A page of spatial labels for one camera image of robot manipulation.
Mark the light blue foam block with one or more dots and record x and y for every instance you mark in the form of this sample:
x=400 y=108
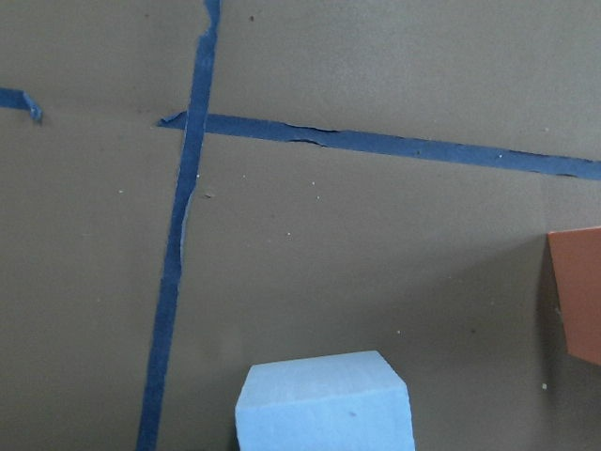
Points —
x=350 y=401

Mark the orange foam block right side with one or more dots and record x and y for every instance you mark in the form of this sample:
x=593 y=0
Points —
x=575 y=258

